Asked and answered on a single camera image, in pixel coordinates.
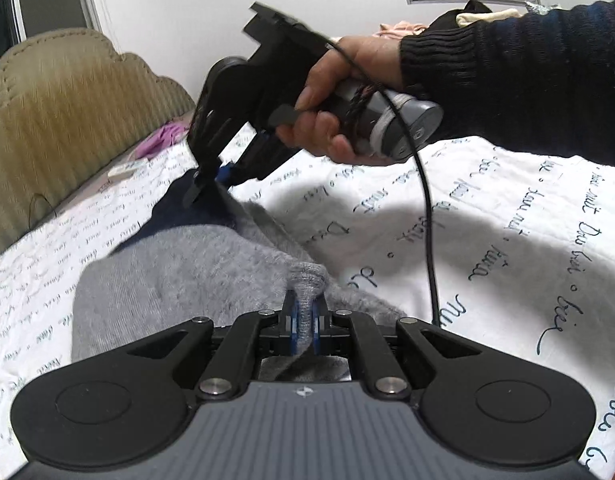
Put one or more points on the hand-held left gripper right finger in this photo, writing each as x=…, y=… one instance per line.
x=316, y=325

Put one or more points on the cream cloth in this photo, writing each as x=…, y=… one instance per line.
x=487, y=15

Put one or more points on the olive padded headboard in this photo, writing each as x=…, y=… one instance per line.
x=62, y=125

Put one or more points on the pink cloth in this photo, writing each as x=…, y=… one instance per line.
x=397, y=30

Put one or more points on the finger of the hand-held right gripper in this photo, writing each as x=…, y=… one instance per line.
x=202, y=160
x=223, y=175

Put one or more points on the white script-printed blanket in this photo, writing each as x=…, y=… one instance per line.
x=487, y=260

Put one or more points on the person's right hand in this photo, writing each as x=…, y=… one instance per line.
x=362, y=60

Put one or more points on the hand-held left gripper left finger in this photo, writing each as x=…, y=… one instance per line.
x=292, y=322

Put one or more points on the black cloth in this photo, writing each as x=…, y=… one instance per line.
x=440, y=22

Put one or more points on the purple cloth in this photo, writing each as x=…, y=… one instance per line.
x=160, y=140

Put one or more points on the navy grey-lined small garment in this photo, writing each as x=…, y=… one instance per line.
x=187, y=270

